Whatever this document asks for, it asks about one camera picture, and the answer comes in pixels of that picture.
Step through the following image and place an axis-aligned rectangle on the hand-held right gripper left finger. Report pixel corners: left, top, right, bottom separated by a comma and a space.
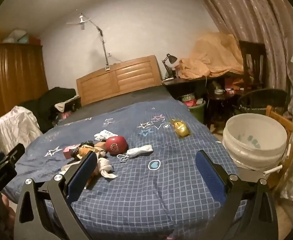
14, 151, 98, 240

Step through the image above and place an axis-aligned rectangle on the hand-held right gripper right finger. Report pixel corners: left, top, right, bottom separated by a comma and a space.
195, 149, 279, 240

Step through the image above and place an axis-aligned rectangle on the white blue printed packet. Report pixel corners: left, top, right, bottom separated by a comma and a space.
94, 129, 119, 142

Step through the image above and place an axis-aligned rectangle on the white plastic bucket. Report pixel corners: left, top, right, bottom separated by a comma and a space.
222, 113, 289, 177

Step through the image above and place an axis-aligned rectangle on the gold foil packet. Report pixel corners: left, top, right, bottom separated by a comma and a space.
171, 119, 190, 138

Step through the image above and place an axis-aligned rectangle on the white crumpled tissue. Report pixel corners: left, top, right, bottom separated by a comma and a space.
97, 157, 119, 180

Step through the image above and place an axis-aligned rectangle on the red round ball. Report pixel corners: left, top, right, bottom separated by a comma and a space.
105, 136, 129, 154

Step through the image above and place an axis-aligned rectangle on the white crumpled cloth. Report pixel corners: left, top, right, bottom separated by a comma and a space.
0, 106, 43, 155

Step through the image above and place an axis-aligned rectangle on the green waste bin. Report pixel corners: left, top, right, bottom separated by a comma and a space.
181, 94, 207, 125

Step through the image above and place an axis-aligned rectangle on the blue checked blanket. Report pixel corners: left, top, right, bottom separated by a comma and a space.
5, 97, 239, 240

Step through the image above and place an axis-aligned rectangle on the white face mask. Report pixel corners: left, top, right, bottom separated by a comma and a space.
117, 144, 153, 163

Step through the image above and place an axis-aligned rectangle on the dark round stool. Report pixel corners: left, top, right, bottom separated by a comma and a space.
206, 91, 237, 131

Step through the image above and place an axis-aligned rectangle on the black clothes pile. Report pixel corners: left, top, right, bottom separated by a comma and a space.
19, 87, 81, 133

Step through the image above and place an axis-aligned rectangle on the dark grey mattress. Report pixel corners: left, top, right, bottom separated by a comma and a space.
59, 86, 172, 126

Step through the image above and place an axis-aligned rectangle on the light wooden chair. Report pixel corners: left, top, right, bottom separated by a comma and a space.
265, 105, 293, 191

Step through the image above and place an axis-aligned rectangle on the dark wooden desk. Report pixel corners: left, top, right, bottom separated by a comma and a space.
161, 74, 244, 99

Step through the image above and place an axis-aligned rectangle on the wooden wardrobe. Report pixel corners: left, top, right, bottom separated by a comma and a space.
0, 42, 49, 155

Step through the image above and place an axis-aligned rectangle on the wooden headboard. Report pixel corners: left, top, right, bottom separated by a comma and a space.
76, 55, 162, 106

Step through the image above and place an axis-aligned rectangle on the orange cloth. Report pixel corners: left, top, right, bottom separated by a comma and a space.
178, 32, 244, 79

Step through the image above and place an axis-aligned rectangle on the dark wooden chair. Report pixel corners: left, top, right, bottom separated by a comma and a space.
238, 40, 267, 90

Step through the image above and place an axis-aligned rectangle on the black desk lamp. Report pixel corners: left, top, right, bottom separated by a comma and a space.
161, 53, 178, 79

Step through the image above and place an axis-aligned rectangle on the white plastic bag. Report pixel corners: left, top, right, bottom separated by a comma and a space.
2, 29, 30, 44

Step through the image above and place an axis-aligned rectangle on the white ceiling fan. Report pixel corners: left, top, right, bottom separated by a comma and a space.
66, 13, 98, 30

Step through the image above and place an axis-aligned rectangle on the patterned curtain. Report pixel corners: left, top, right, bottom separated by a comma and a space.
194, 0, 293, 93

